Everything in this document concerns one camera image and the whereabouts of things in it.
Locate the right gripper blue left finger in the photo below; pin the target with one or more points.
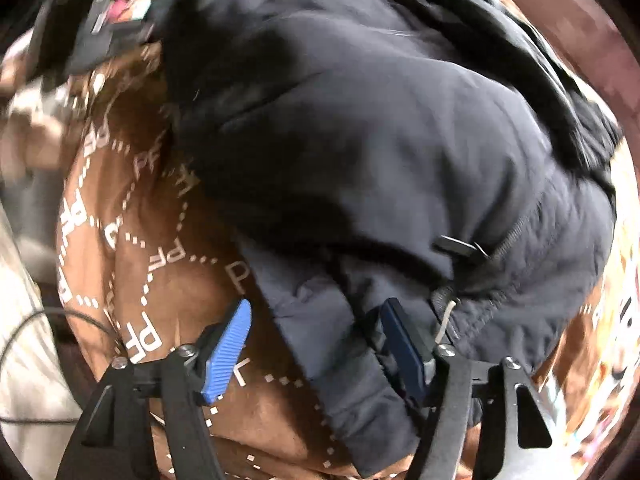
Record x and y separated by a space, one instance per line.
219 348

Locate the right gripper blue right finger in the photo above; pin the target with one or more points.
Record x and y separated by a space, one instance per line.
414 358

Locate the brown patterned bed cover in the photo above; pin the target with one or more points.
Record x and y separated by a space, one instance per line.
113 262

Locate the dark navy padded jacket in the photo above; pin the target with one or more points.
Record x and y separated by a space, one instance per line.
430 151

